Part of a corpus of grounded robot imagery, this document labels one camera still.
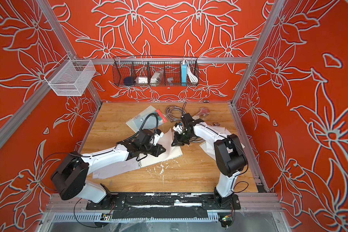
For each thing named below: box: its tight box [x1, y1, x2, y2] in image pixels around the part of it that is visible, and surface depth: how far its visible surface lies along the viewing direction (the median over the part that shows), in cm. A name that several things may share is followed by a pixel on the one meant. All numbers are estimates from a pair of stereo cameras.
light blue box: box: [181, 62, 188, 87], surface depth 90 cm
